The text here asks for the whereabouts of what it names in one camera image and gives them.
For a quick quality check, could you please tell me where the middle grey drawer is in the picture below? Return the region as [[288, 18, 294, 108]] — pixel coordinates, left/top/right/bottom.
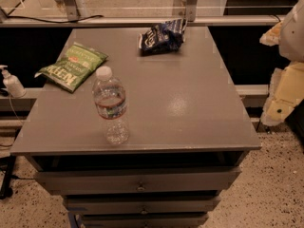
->
[[64, 195, 220, 215]]

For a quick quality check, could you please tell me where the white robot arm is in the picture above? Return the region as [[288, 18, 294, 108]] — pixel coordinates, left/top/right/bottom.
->
[[259, 0, 304, 126]]

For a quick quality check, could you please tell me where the green chip bag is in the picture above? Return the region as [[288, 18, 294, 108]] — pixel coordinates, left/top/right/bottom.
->
[[35, 43, 107, 93]]

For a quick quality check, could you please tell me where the grey drawer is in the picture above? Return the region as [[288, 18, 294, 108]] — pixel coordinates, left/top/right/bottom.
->
[[35, 167, 240, 195], [64, 195, 220, 215], [82, 213, 208, 228]]

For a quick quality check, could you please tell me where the black cable on ledge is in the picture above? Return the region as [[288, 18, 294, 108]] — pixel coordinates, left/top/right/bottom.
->
[[0, 7, 105, 25]]

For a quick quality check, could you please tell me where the bottom grey drawer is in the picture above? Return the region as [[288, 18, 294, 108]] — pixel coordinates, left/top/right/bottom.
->
[[82, 213, 208, 228]]

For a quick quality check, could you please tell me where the blue chip bag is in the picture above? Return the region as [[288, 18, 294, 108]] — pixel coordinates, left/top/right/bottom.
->
[[139, 18, 187, 54]]

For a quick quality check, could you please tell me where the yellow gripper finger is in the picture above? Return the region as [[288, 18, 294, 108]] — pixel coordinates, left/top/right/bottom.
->
[[259, 22, 282, 46], [260, 62, 304, 126]]

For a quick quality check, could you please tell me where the metal frame rail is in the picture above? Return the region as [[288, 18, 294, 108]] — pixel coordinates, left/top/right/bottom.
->
[[0, 0, 298, 28]]

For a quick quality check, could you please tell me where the top grey drawer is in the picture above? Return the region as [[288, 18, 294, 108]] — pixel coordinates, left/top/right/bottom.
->
[[35, 167, 240, 195]]

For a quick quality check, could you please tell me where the white pump dispenser bottle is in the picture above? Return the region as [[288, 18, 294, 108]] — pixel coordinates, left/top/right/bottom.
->
[[0, 65, 26, 98]]

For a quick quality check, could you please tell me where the black stand leg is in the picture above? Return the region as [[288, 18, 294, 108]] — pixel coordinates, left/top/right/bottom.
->
[[0, 156, 16, 200]]

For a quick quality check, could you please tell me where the clear plastic water bottle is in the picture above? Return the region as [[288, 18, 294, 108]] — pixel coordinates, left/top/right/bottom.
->
[[92, 66, 129, 144]]

